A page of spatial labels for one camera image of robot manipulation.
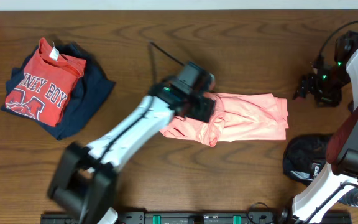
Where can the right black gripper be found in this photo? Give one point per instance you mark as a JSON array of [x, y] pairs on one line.
[[307, 85]]

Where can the pink t-shirt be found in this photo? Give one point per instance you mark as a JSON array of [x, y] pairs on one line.
[[235, 118]]

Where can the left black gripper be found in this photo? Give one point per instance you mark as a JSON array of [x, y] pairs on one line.
[[206, 110]]

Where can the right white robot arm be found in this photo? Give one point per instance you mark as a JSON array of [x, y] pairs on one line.
[[340, 172]]

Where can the red printed folded t-shirt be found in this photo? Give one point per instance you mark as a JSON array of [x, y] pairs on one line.
[[44, 91]]

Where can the black patterned garment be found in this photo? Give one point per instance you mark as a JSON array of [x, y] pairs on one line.
[[304, 159]]

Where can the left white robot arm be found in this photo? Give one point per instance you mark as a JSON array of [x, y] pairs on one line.
[[84, 182]]

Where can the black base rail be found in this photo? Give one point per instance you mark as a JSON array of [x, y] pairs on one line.
[[255, 215]]

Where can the navy folded garment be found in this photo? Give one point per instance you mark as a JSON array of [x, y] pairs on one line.
[[86, 98]]

